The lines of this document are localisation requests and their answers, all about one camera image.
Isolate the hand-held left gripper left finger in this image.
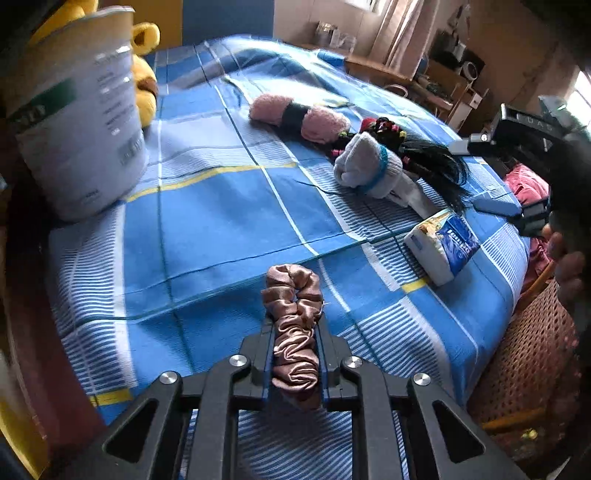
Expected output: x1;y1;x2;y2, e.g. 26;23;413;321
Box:
62;315;278;480

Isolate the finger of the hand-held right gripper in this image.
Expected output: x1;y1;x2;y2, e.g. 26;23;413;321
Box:
450;131;495;157
472;194;552;237

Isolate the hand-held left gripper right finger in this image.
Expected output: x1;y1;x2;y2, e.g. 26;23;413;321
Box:
316;319;527;480

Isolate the brown satin scrunchie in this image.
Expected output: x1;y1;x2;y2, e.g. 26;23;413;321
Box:
261;264;326;411

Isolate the black hair extension with clips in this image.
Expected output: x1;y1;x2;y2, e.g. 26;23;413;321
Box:
330;117;472;213

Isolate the tissue packet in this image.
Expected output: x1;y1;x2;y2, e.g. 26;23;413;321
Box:
404;209;482;287

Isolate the grey sock with blue band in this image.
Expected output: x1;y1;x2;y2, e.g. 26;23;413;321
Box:
333;131;437;217

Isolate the pink fuzzy sock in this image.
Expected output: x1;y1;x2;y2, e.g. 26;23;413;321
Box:
248;93;352;144

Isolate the maroon box with yellow inside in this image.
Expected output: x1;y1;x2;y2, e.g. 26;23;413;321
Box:
0;138;109;480

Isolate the person's right hand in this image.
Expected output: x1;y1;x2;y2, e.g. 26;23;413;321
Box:
541;225;589;305

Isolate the red quilted cloth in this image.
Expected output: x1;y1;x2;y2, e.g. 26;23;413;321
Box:
503;164;555;296

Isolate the cluttered wooden shelf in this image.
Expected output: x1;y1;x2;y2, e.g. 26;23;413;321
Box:
416;23;491;134

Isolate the wooden desk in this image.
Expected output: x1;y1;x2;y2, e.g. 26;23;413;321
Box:
344;55;458;112

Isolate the pink curtain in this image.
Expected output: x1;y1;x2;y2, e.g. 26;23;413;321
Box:
369;0;426;70

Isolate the woven rattan chair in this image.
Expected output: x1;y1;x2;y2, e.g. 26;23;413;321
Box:
466;272;585;444

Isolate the clear plastic organizer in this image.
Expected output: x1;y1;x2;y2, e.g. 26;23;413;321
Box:
316;21;356;49

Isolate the blue and yellow headboard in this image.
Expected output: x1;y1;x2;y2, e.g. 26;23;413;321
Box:
159;0;275;47

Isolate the white metal powder can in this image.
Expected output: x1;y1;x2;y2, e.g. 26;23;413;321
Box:
0;6;149;223

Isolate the yellow giraffe plush toy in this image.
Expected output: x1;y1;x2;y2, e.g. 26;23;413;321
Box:
28;0;161;129

